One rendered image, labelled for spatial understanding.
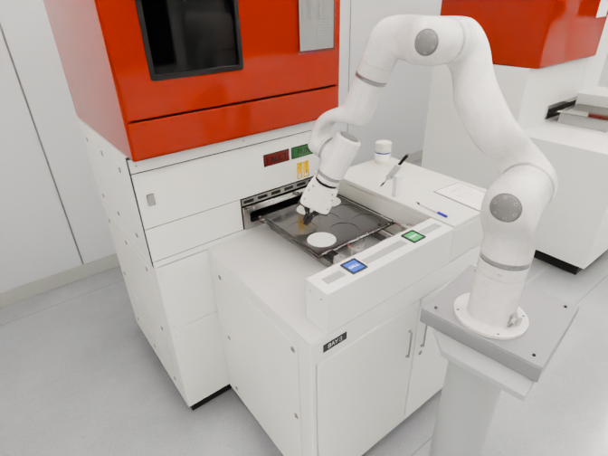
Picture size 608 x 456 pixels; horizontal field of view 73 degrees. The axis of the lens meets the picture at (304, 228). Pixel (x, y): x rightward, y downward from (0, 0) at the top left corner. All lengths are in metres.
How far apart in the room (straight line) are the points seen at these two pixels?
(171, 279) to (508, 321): 1.10
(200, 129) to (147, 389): 1.36
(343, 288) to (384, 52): 0.61
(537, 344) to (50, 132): 2.59
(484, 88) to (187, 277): 1.16
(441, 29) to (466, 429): 1.11
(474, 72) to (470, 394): 0.87
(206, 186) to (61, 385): 1.38
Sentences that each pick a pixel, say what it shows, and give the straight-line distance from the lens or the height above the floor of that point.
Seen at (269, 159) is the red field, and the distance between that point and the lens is 1.59.
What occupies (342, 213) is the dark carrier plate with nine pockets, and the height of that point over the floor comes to 0.90.
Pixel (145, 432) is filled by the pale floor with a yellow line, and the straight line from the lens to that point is 2.12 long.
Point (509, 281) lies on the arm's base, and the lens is 1.13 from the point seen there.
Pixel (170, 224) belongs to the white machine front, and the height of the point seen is 0.97.
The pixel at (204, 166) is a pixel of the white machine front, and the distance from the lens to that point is 1.47.
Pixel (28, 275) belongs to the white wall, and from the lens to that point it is 3.14.
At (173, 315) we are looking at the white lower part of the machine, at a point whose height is 0.59.
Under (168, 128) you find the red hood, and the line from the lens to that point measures 1.34.
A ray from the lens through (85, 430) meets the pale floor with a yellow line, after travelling 2.24.
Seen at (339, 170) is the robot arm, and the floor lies 1.17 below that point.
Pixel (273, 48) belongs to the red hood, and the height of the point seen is 1.49.
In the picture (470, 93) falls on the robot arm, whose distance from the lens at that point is 1.03.
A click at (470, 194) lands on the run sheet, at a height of 0.97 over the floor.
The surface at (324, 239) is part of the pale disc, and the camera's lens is 1.44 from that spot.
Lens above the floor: 1.64
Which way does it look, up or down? 29 degrees down
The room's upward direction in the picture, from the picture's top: 2 degrees counter-clockwise
